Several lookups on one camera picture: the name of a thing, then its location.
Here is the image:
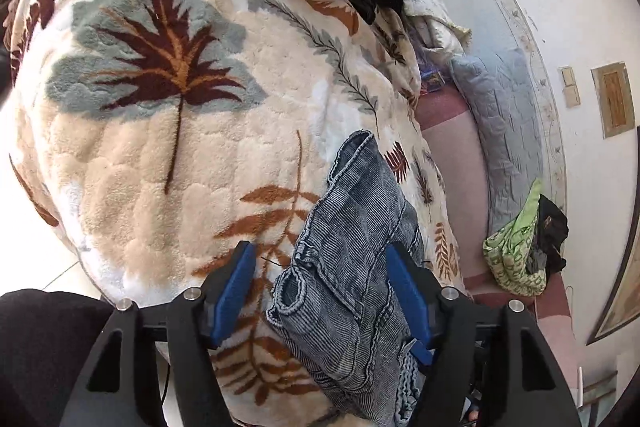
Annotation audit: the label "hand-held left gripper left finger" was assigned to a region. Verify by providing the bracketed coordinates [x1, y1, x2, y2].
[59, 241, 258, 427]

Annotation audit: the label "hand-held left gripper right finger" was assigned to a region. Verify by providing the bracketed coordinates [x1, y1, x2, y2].
[386, 241, 583, 427]

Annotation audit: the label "grey washed denim pants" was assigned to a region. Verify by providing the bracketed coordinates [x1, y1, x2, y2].
[265, 129, 441, 427]

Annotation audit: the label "green patterned quilt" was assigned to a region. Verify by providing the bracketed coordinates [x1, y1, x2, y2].
[482, 192, 548, 298]

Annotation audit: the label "grey cloth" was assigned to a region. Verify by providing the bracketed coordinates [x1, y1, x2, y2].
[525, 247, 548, 275]

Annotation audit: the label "cream leaf print blanket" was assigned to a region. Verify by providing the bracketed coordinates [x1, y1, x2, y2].
[2, 0, 468, 427]

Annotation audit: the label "black clothes pile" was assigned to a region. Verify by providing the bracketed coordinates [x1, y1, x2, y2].
[537, 196, 570, 275]

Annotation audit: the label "grey quilted pillow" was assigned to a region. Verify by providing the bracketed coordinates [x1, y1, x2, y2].
[450, 48, 546, 238]

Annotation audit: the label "person's dark trouser leg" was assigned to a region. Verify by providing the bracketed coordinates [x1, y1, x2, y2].
[0, 289, 171, 427]

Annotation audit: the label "dark framed picture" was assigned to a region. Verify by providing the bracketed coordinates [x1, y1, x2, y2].
[587, 252, 640, 345]

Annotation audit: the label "purple packet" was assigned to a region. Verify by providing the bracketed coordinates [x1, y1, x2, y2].
[417, 57, 446, 95]

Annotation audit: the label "white crumpled cloth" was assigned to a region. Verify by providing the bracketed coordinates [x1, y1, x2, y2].
[402, 0, 473, 58]

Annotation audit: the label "wooden wall panel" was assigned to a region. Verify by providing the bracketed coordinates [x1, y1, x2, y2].
[591, 62, 636, 138]

